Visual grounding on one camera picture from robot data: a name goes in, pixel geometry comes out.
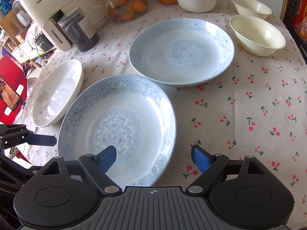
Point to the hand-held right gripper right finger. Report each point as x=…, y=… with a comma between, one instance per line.
x=200, y=159

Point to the clear canister with black contents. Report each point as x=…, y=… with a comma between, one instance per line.
x=81, y=33

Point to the cream bowl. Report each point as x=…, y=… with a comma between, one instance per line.
x=251, y=8
x=256, y=33

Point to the cherry print tablecloth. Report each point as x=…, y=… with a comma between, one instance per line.
x=239, y=124

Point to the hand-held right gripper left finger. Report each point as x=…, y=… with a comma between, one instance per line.
x=109, y=159

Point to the plain white plate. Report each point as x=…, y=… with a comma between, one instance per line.
x=60, y=93

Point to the red chair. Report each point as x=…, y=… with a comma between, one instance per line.
x=9, y=64

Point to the wooden shelf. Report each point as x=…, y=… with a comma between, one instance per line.
x=9, y=24

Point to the smartphone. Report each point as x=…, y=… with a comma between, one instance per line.
x=9, y=95

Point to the pile of small oranges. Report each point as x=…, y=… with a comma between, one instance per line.
x=134, y=6

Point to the glass jar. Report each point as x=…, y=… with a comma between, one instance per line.
x=105, y=4

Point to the red carton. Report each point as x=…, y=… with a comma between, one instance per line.
x=296, y=4

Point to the white bowl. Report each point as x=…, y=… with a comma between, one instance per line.
x=195, y=3

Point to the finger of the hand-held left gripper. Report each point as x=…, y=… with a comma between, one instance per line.
x=40, y=140

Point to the blue patterned plate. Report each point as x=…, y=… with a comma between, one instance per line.
x=134, y=115
x=182, y=52

